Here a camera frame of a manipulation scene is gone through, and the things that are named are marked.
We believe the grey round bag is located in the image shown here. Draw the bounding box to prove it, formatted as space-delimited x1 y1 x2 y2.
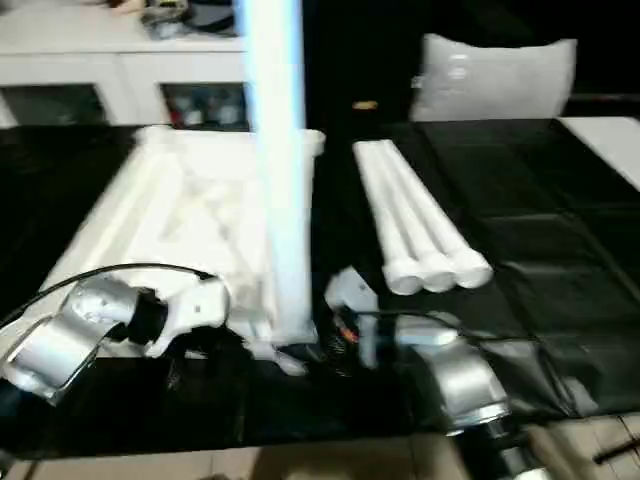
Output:
184 0 247 39

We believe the black metal frame bar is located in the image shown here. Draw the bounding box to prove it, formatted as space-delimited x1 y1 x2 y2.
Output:
592 438 640 464

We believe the white plastic table leg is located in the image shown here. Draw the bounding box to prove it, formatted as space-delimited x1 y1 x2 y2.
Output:
382 139 495 290
244 0 317 346
352 141 426 296
367 140 459 294

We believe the white flat board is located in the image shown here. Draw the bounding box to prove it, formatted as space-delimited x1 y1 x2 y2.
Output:
557 115 640 194

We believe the black left camera cable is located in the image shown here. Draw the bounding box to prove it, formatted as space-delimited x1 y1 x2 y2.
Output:
0 263 221 326

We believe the white plastic table top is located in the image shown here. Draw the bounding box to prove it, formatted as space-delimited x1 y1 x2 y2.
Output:
37 125 329 376

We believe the dark clutter pile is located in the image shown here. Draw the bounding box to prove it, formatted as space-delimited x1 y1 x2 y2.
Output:
141 0 187 42

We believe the grey cushion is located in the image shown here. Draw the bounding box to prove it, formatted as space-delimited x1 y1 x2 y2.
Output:
409 33 579 121

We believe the white cabinet with glass doors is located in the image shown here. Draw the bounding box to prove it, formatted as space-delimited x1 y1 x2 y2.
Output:
0 19 251 129

